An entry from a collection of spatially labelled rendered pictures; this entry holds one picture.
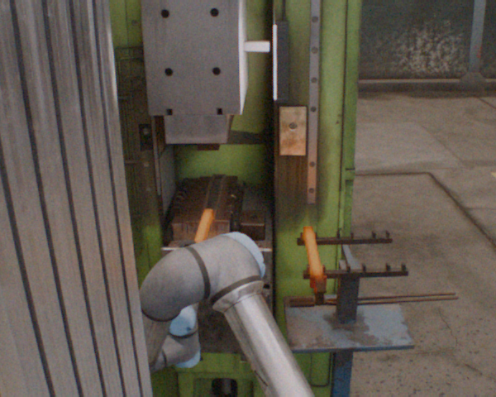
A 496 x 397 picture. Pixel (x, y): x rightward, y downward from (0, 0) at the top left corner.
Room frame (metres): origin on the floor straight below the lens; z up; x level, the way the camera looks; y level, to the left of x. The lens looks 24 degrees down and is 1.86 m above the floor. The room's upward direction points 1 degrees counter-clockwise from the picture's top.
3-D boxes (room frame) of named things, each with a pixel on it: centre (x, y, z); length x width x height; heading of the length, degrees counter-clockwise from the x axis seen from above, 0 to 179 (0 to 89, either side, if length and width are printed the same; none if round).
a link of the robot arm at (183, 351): (1.21, 0.19, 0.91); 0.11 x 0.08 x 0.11; 124
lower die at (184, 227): (2.00, 0.15, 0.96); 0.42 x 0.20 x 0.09; 177
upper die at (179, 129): (2.00, 0.15, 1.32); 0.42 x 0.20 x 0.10; 177
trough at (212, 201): (2.00, 0.13, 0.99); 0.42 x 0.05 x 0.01; 177
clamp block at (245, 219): (1.84, -0.01, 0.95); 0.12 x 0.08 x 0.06; 177
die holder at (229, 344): (2.01, 0.10, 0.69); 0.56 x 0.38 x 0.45; 177
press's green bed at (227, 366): (2.01, 0.10, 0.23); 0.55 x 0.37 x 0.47; 177
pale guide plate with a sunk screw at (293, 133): (1.90, -0.16, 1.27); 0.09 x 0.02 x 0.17; 87
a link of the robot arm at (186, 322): (1.22, 0.18, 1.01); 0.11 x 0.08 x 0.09; 177
